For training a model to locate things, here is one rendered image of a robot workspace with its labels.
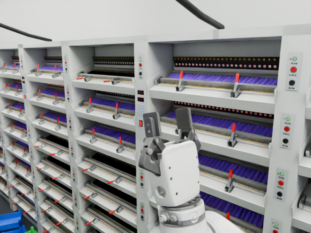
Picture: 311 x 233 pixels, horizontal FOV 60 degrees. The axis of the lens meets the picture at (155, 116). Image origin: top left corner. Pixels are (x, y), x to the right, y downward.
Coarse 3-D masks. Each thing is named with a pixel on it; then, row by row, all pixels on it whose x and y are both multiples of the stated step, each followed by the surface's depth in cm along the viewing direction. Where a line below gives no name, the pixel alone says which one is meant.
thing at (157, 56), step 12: (144, 48) 130; (156, 48) 133; (168, 48) 140; (144, 60) 131; (156, 60) 134; (168, 60) 141; (144, 72) 132; (156, 72) 135; (144, 84) 134; (156, 108) 140; (144, 192) 147; (144, 228) 152
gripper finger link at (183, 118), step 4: (184, 108) 51; (188, 108) 51; (176, 112) 52; (180, 112) 52; (184, 112) 51; (188, 112) 51; (176, 116) 52; (180, 116) 52; (184, 116) 51; (188, 116) 51; (176, 120) 52; (180, 120) 52; (184, 120) 51; (188, 120) 51; (180, 124) 52; (184, 124) 51; (188, 124) 51; (192, 124) 51; (180, 128) 52; (184, 128) 51; (188, 128) 51; (184, 132) 52; (188, 132) 51; (196, 136) 53; (196, 140) 53
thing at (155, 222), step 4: (156, 216) 153; (152, 220) 150; (156, 220) 153; (148, 224) 148; (152, 224) 151; (156, 224) 151; (148, 228) 149; (152, 228) 152; (156, 228) 151; (152, 232) 149; (156, 232) 149; (160, 232) 148
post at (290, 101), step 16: (288, 48) 87; (304, 48) 84; (304, 64) 85; (304, 80) 86; (288, 96) 90; (304, 96) 87; (288, 112) 91; (304, 112) 87; (304, 128) 90; (272, 144) 96; (272, 160) 97; (288, 160) 93; (272, 176) 98; (288, 176) 94; (272, 192) 99; (288, 192) 95; (272, 208) 100; (288, 208) 96; (288, 224) 97
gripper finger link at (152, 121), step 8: (152, 112) 44; (144, 120) 45; (152, 120) 44; (144, 128) 46; (152, 128) 44; (160, 128) 44; (152, 136) 44; (144, 144) 44; (152, 144) 43; (152, 152) 43
